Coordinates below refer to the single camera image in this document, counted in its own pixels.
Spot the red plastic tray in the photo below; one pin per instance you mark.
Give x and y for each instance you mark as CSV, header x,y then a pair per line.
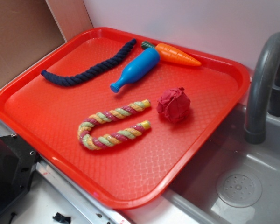
x,y
47,103

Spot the crumpled red paper ball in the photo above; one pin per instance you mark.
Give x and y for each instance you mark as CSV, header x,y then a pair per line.
x,y
174,104

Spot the blue plastic bottle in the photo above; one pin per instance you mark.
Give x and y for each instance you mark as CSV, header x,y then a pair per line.
x,y
137,69

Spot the orange plastic carrot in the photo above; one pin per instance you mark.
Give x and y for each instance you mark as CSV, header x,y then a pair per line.
x,y
171,54

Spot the grey plastic sink basin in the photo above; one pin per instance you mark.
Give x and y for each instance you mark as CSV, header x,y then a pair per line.
x,y
194,189

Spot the grey plastic faucet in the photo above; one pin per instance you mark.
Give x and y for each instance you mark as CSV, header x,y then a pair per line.
x,y
264,95

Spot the sink drain strainer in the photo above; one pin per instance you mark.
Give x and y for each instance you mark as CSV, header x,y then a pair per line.
x,y
239,188

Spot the black tape scrap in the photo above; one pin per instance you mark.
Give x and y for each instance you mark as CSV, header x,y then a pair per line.
x,y
61,218

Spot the brown cardboard panel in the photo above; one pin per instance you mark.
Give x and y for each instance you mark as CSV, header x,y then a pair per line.
x,y
31,29

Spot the black metal bracket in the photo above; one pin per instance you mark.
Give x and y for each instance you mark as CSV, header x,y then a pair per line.
x,y
17,165

